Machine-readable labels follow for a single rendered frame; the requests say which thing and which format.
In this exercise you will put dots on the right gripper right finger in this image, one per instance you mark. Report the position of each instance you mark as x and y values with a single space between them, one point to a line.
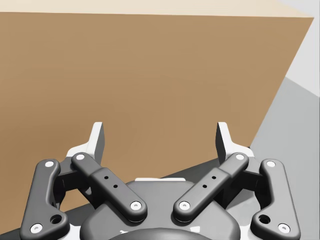
215 180

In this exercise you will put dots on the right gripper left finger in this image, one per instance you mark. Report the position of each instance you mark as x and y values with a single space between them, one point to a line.
107 182

